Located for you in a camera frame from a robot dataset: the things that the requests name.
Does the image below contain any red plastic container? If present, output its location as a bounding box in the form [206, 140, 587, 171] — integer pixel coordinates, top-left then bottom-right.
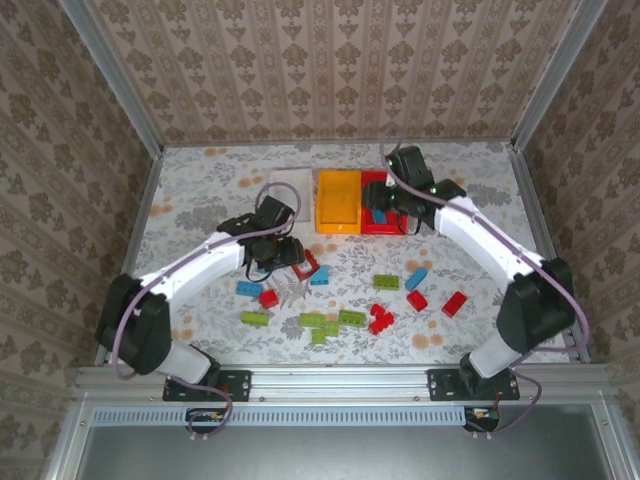
[359, 169, 407, 236]

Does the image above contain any yellow plastic container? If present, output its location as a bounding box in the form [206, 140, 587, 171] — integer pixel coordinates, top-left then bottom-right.
[314, 169, 364, 235]

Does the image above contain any white plastic container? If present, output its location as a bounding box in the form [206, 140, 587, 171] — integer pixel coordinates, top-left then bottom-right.
[269, 167, 317, 224]

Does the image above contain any small black connector board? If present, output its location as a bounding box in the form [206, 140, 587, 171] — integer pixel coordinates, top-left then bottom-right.
[185, 407, 227, 434]
[462, 405, 501, 434]

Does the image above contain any grey metal panel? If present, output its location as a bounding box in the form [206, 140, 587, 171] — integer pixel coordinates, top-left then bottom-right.
[74, 424, 621, 480]

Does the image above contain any thin black left camera cable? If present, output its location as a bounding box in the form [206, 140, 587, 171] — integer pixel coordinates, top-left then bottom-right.
[243, 244, 274, 282]

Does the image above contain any thin black camera cable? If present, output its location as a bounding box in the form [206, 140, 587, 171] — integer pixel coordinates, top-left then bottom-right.
[243, 244, 274, 282]
[399, 212, 426, 237]

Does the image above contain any thin black right camera cable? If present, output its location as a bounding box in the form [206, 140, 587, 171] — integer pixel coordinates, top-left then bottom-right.
[399, 212, 426, 237]

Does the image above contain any thin aluminium wall rail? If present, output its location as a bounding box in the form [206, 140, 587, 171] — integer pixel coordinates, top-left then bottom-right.
[162, 139, 514, 148]

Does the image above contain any aluminium side rail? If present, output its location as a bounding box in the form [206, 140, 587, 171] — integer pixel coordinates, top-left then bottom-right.
[94, 147, 166, 369]
[507, 142, 591, 366]

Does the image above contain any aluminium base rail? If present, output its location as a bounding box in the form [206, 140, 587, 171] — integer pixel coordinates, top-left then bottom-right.
[73, 363, 614, 401]

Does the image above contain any grey slotted cable duct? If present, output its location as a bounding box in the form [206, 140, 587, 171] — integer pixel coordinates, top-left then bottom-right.
[91, 405, 469, 428]

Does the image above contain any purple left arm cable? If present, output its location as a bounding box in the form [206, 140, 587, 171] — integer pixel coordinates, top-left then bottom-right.
[112, 182, 304, 444]

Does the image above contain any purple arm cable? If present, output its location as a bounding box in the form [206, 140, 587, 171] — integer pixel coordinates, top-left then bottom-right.
[112, 182, 304, 444]
[378, 141, 592, 441]

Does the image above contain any aluminium frame post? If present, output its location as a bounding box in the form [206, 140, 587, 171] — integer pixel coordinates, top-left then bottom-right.
[58, 0, 166, 154]
[510, 0, 612, 151]

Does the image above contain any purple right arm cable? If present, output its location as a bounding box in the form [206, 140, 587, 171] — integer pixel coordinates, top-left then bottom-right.
[378, 141, 592, 441]

